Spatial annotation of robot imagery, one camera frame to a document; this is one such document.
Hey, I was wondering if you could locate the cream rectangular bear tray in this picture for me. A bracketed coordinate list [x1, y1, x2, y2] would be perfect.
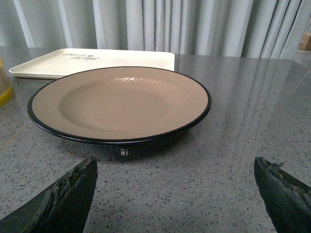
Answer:
[9, 48, 175, 79]

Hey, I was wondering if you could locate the brown cardboard box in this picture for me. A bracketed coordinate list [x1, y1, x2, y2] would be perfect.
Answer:
[298, 33, 311, 51]

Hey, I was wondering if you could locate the grey pleated curtain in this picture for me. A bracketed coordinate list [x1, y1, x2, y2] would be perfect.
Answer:
[0, 0, 311, 59]

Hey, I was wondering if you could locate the beige plate with black rim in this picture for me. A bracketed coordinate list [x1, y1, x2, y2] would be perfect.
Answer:
[27, 66, 212, 147]

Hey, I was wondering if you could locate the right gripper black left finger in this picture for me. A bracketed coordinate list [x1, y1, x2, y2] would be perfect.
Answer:
[0, 158, 98, 233]

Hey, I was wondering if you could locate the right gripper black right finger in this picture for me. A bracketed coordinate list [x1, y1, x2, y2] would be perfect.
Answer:
[254, 157, 311, 233]

